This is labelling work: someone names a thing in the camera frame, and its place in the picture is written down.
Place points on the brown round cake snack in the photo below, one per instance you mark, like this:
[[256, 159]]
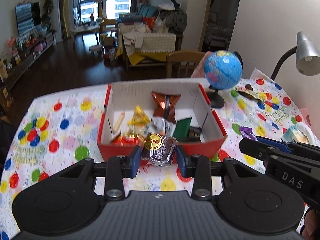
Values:
[[159, 150]]

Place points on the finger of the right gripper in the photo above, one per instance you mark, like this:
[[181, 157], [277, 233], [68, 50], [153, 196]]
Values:
[[262, 148]]

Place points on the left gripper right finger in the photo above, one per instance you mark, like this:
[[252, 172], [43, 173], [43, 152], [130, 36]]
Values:
[[197, 167]]

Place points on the person right hand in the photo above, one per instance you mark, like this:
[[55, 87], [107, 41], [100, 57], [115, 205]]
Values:
[[310, 230]]

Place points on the copper foil snack bag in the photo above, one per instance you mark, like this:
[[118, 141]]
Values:
[[165, 106]]

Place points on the yellow snack packet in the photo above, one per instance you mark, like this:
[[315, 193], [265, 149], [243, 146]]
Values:
[[139, 117]]

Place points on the tv console cabinet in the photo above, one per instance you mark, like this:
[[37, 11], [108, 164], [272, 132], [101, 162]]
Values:
[[29, 57]]

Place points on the green snack packet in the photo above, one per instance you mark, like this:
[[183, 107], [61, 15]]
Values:
[[182, 129]]

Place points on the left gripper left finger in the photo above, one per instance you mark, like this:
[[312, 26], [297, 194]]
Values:
[[118, 168]]

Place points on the balloon pattern tablecloth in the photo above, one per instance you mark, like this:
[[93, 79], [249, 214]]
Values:
[[61, 129]]

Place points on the blue desk globe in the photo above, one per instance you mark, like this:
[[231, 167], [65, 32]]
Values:
[[223, 70]]

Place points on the wooden chair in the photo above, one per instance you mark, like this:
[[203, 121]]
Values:
[[183, 60]]

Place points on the silver desk lamp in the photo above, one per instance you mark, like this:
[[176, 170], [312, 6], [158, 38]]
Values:
[[307, 57]]

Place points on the tissue pack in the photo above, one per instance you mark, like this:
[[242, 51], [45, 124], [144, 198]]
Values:
[[300, 132]]

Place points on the red cardboard box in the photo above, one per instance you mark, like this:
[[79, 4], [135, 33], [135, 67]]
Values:
[[145, 111]]

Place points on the small white stool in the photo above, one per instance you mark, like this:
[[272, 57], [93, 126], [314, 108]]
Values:
[[96, 50]]

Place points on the purple candy wrapper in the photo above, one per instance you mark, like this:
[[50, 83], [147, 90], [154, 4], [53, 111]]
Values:
[[247, 133]]

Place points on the wall television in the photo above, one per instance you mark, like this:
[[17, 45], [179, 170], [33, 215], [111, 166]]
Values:
[[27, 16]]

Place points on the round coffee table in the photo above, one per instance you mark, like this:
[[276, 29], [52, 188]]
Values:
[[89, 27]]

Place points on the sofa with cream cover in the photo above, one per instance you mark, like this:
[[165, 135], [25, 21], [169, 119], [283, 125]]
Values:
[[137, 43]]

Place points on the opened wrapper near globe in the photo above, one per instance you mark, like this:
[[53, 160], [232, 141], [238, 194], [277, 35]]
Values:
[[248, 92]]

